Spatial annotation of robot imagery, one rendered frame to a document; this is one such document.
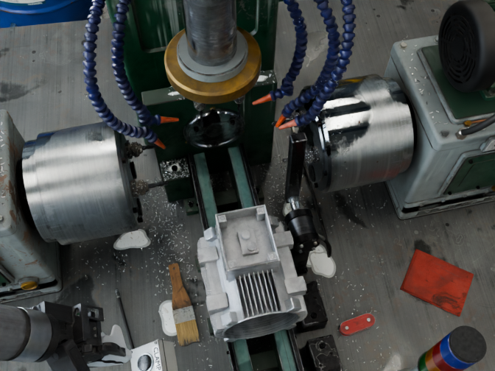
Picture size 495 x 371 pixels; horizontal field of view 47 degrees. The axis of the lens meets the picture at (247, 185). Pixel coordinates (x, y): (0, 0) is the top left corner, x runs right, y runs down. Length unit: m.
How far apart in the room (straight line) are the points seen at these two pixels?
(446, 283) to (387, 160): 0.38
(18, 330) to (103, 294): 0.61
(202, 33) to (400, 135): 0.50
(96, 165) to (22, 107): 0.64
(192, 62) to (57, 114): 0.77
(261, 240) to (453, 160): 0.48
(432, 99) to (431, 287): 0.46
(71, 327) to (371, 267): 0.79
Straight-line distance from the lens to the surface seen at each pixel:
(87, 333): 0.97
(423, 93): 1.31
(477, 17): 1.20
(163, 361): 1.10
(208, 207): 1.38
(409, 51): 1.38
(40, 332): 0.90
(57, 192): 1.20
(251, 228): 1.14
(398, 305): 1.46
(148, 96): 1.29
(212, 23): 0.97
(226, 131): 1.39
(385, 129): 1.26
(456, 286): 1.51
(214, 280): 1.15
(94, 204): 1.20
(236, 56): 1.06
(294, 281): 1.14
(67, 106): 1.76
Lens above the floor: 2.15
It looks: 61 degrees down
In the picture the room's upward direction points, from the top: 1 degrees clockwise
